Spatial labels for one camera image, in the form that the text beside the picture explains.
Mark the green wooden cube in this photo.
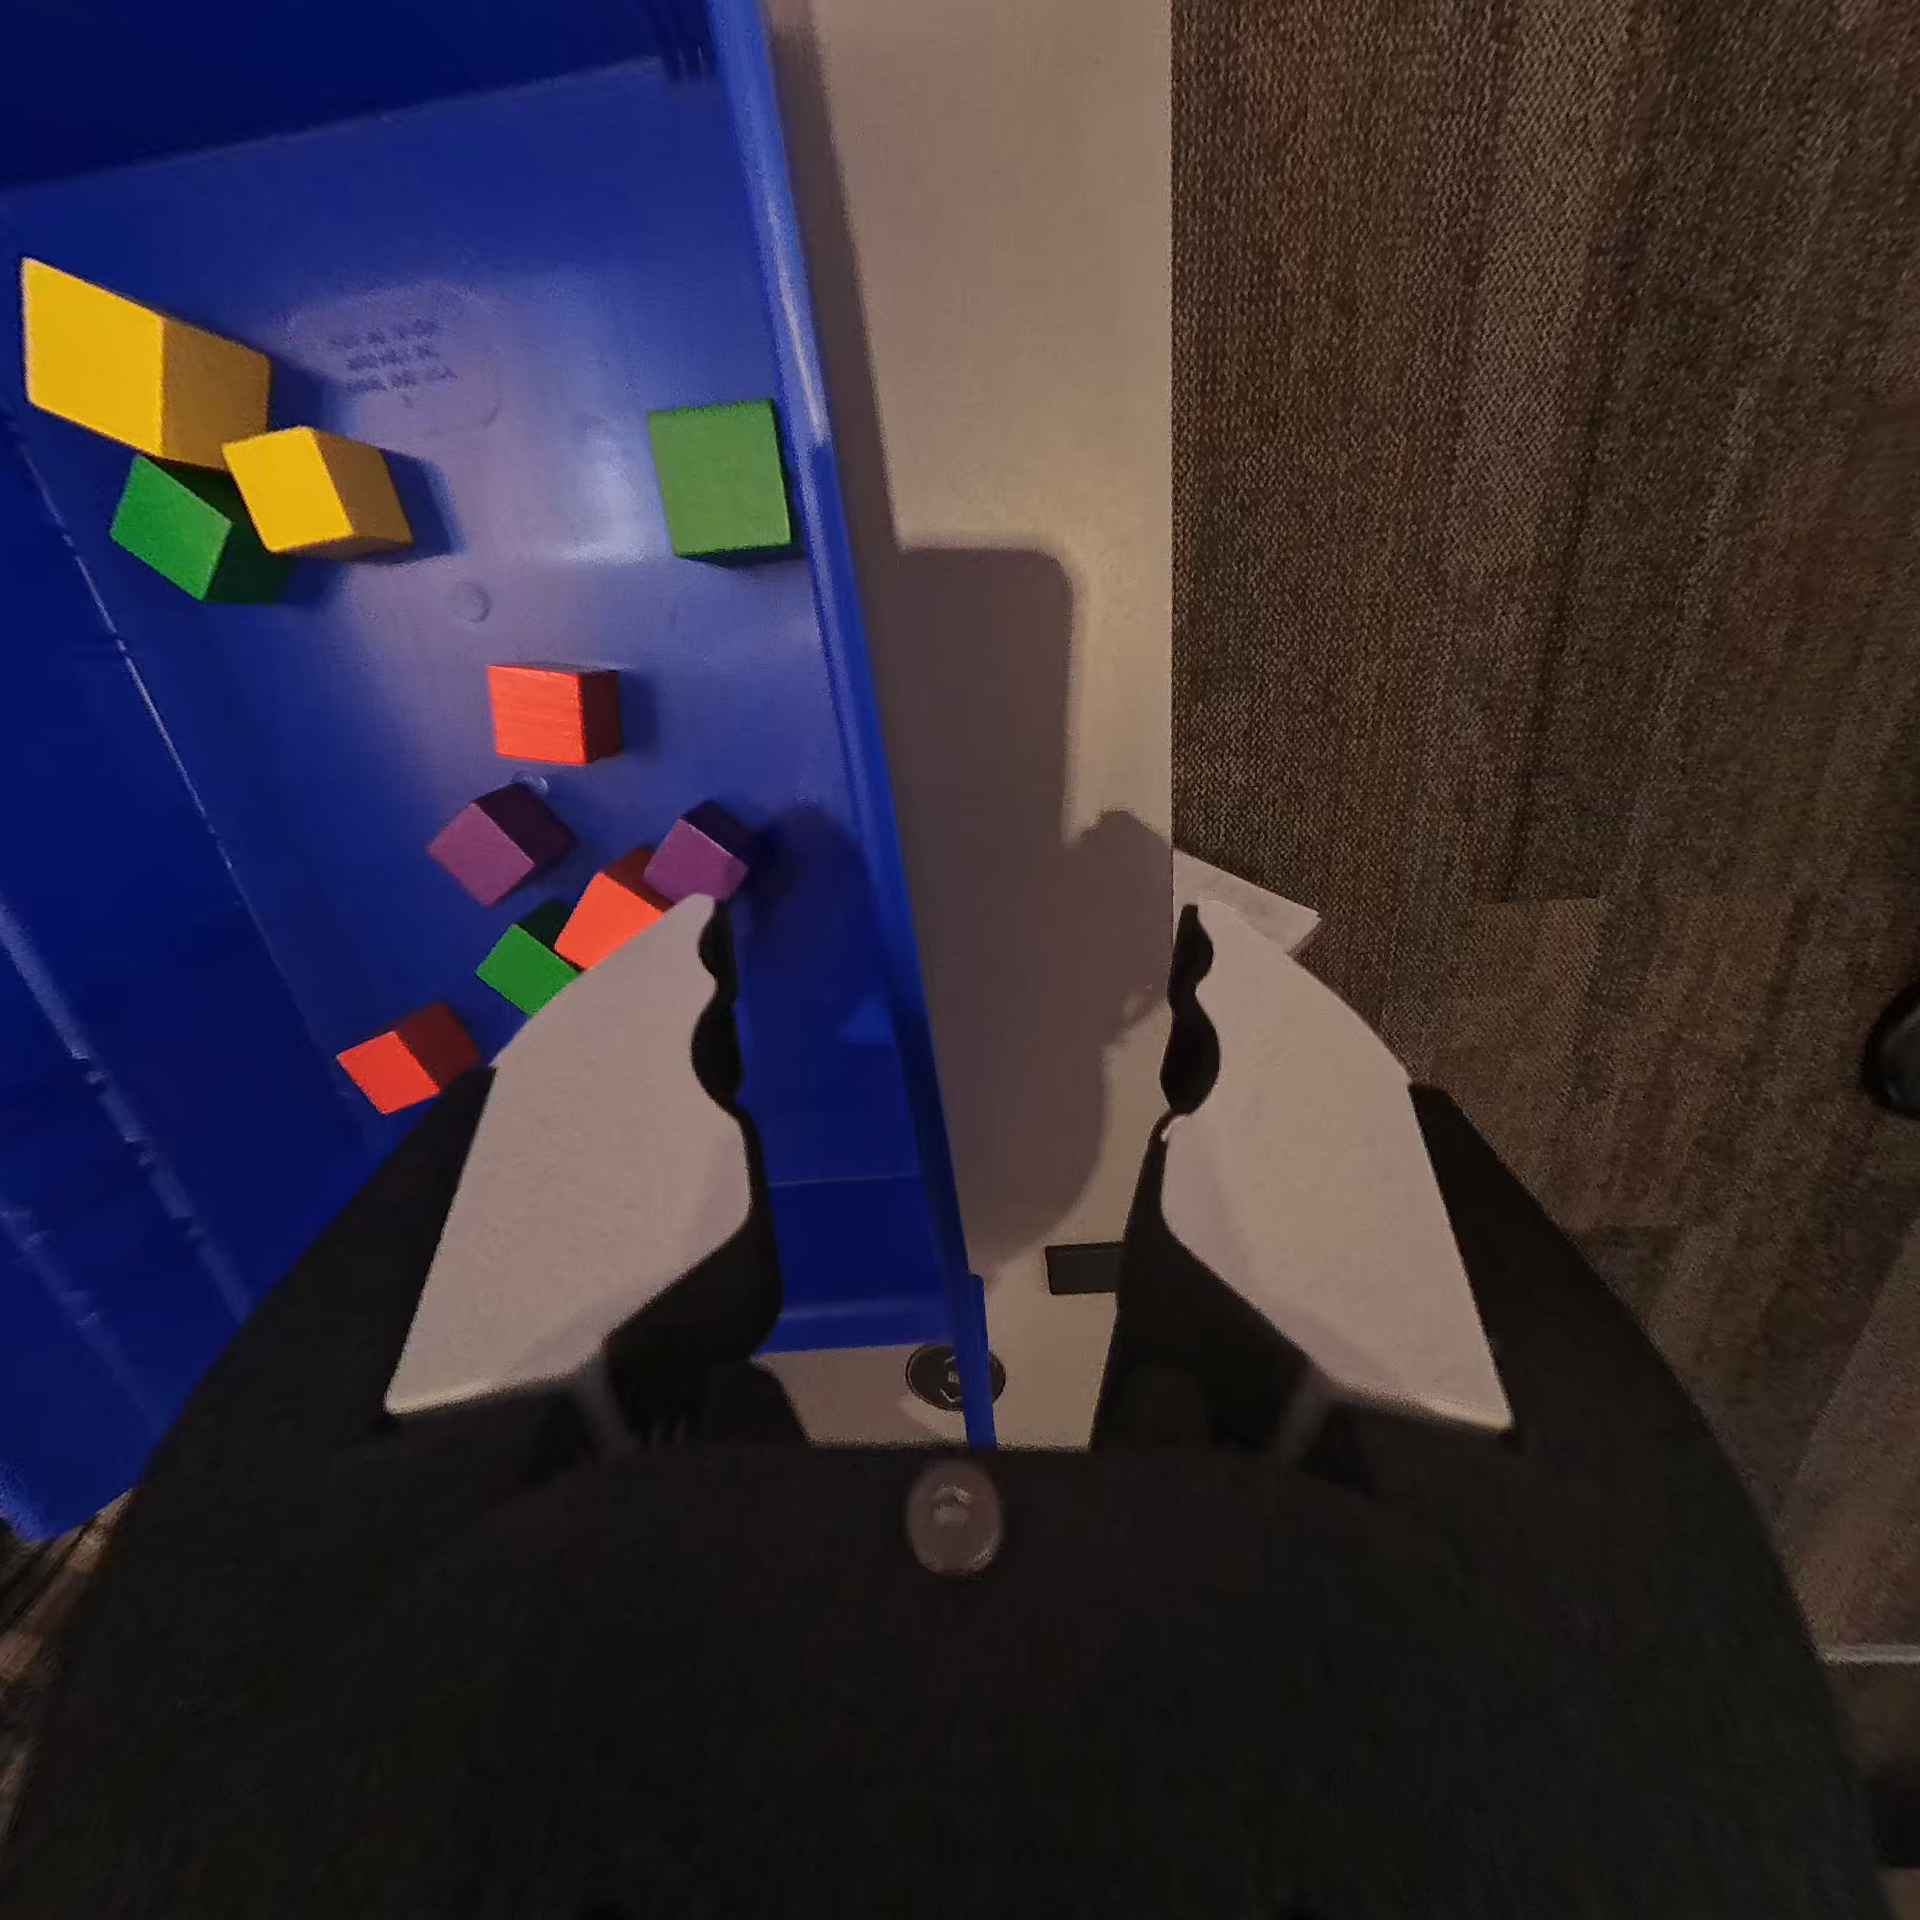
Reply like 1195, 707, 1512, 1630
475, 901, 580, 1017
646, 399, 798, 567
110, 454, 291, 605

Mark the red wooden cube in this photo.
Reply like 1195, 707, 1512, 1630
555, 848, 676, 972
487, 663, 624, 768
336, 1001, 483, 1118

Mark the white table foot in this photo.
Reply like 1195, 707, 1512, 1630
1173, 848, 1321, 963

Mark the blue plastic container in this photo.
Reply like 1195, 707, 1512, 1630
0, 0, 1004, 1547

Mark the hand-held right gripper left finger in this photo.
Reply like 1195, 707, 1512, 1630
384, 892, 783, 1420

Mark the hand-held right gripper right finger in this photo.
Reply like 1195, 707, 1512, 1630
1102, 902, 1512, 1465

